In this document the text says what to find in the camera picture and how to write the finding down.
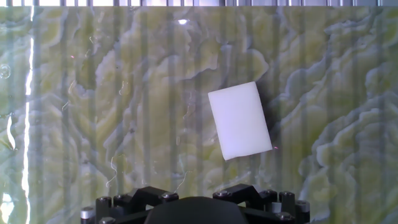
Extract white rectangular sponge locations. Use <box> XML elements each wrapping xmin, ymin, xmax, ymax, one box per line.
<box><xmin>208</xmin><ymin>81</ymin><xmax>274</xmax><ymax>161</ymax></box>

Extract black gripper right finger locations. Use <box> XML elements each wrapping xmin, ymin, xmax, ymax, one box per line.
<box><xmin>212</xmin><ymin>183</ymin><xmax>311</xmax><ymax>224</ymax></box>

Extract green marble pattern mat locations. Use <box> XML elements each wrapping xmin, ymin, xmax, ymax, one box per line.
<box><xmin>0</xmin><ymin>6</ymin><xmax>398</xmax><ymax>224</ymax></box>

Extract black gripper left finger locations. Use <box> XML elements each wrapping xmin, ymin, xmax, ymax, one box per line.
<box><xmin>80</xmin><ymin>185</ymin><xmax>180</xmax><ymax>224</ymax></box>

